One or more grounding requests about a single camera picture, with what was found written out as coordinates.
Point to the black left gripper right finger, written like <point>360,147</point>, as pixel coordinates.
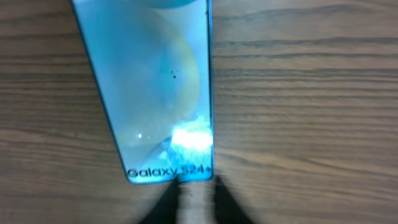
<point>226,208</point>

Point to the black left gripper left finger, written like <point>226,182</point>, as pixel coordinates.
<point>166,208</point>

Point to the blue Galaxy smartphone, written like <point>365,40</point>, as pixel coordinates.
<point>152,66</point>

